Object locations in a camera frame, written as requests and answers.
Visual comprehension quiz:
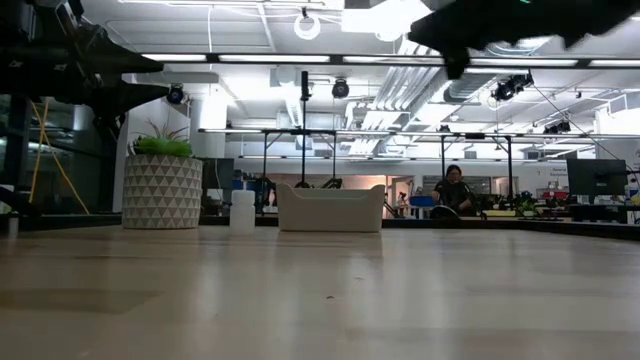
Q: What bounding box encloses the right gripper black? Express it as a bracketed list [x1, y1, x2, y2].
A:
[407, 0, 576, 80]

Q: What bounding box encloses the black computer monitor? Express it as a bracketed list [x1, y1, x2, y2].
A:
[566, 158, 629, 205]

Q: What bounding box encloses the person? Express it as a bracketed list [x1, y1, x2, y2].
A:
[430, 164, 475, 219]

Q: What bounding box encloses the blue chair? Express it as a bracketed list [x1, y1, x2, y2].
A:
[408, 195, 437, 220]

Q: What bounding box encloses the white opaque pill bottle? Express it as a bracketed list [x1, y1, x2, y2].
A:
[229, 189, 257, 235]

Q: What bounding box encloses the white plastic basket with handles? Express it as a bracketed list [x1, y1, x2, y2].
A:
[275, 182, 387, 234]

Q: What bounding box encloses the succulent in triangle-pattern pot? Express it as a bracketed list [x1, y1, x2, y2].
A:
[121, 118, 204, 231]

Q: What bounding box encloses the yellow cable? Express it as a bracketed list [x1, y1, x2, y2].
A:
[28, 99, 91, 216]

